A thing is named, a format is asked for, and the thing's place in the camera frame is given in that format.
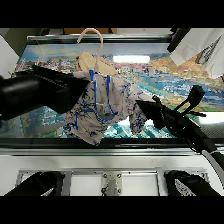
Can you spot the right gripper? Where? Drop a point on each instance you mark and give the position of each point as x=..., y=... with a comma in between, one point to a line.
x=158, y=115

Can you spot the blue and white patterned shirt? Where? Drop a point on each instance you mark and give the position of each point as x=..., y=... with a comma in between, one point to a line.
x=100, y=106

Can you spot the pink clothes hanger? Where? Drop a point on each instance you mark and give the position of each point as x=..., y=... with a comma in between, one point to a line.
x=98, y=36

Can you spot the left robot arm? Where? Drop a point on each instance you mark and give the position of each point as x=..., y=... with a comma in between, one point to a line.
x=36, y=90

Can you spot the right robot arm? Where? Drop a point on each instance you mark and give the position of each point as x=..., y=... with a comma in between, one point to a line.
x=200, y=140

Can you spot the white printed garment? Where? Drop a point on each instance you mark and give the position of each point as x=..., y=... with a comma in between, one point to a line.
x=196, y=41

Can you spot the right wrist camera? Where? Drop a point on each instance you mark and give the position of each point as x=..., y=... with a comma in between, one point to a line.
x=196, y=92

